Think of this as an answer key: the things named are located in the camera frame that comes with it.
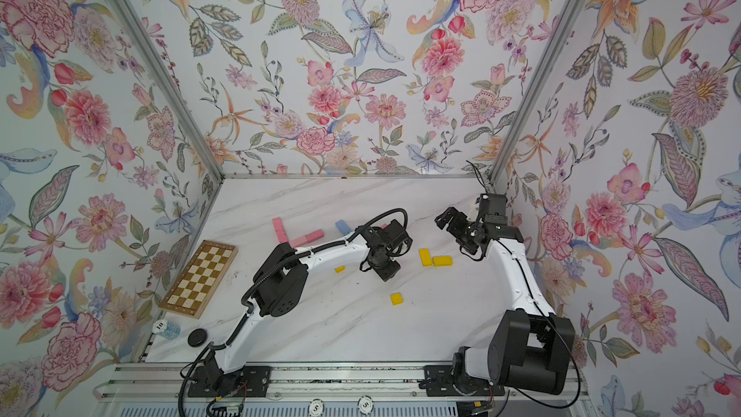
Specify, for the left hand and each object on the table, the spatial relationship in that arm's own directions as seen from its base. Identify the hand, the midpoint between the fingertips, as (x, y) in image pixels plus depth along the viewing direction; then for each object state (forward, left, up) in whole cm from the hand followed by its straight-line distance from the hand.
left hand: (394, 270), depth 93 cm
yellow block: (+3, -16, 0) cm, 16 cm away
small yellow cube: (-9, 0, -1) cm, 9 cm away
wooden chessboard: (-6, +61, +1) cm, 61 cm away
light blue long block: (+18, +17, -2) cm, 25 cm away
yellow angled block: (+5, -11, -1) cm, 12 cm away
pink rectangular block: (+13, +30, -1) cm, 32 cm away
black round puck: (-19, +57, -1) cm, 60 cm away
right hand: (+8, -15, +16) cm, 23 cm away
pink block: (+16, +40, -2) cm, 43 cm away
